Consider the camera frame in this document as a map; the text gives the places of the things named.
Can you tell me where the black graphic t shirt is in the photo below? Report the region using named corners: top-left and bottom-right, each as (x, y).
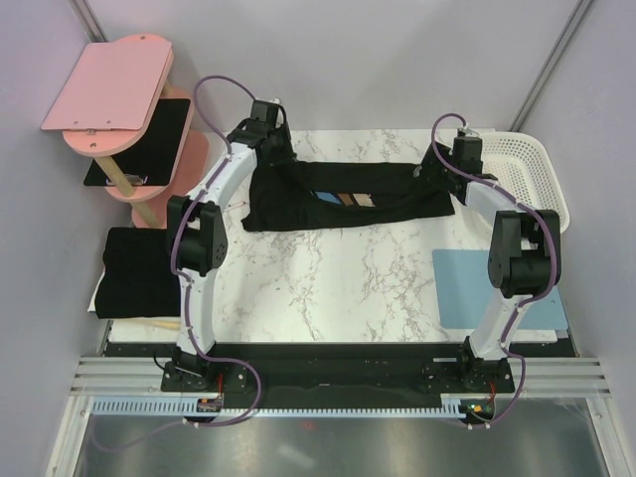
top-left (242, 161), bottom-right (454, 233)

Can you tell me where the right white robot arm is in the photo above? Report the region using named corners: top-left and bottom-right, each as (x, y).
top-left (413, 135), bottom-right (561, 392)

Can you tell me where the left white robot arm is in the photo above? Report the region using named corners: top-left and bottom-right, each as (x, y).
top-left (166, 99), bottom-right (296, 391)

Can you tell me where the folded black t shirt stack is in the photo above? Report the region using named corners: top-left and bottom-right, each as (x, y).
top-left (94, 228), bottom-right (180, 319)

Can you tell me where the white plastic basket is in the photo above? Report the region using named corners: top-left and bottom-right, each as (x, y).
top-left (481, 131), bottom-right (570, 233)

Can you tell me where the red marker pen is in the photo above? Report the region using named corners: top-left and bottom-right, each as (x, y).
top-left (225, 201), bottom-right (247, 212)

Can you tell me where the black clipboard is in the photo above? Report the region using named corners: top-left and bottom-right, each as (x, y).
top-left (113, 98), bottom-right (191, 187)

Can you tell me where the light blue mat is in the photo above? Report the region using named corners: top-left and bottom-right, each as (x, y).
top-left (432, 249), bottom-right (568, 331)

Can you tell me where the pink three tier shelf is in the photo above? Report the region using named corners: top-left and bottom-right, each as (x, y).
top-left (42, 34), bottom-right (209, 229)

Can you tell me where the pink clipboard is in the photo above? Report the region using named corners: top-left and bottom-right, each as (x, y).
top-left (42, 38), bottom-right (171, 130)

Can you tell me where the wooden stick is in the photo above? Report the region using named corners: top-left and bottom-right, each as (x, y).
top-left (150, 320), bottom-right (181, 331)

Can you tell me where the white slotted cable duct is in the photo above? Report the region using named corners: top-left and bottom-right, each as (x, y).
top-left (91, 396), bottom-right (496, 418)

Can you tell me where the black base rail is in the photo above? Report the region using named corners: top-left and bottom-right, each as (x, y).
top-left (162, 343), bottom-right (515, 400)

